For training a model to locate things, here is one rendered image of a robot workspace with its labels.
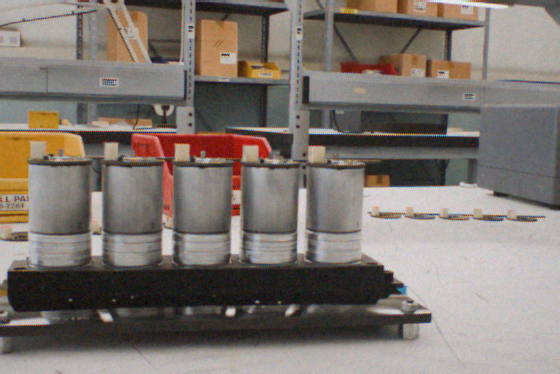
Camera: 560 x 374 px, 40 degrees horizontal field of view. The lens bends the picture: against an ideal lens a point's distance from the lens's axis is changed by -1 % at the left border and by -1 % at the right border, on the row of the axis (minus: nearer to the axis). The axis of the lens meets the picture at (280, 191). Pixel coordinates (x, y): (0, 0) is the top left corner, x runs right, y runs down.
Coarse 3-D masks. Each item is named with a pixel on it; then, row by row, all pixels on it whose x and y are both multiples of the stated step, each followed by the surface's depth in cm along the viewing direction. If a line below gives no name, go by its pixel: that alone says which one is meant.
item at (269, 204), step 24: (264, 168) 31; (288, 168) 31; (264, 192) 31; (288, 192) 31; (240, 216) 32; (264, 216) 31; (288, 216) 31; (240, 240) 32; (264, 240) 31; (288, 240) 32; (264, 264) 31; (288, 264) 32
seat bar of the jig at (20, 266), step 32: (96, 256) 32; (32, 288) 29; (64, 288) 29; (96, 288) 30; (128, 288) 30; (160, 288) 30; (192, 288) 30; (224, 288) 31; (256, 288) 31; (288, 288) 31; (320, 288) 32; (352, 288) 32
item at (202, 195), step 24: (192, 168) 30; (216, 168) 31; (192, 192) 30; (216, 192) 31; (192, 216) 31; (216, 216) 31; (192, 240) 31; (216, 240) 31; (192, 264) 31; (216, 264) 31
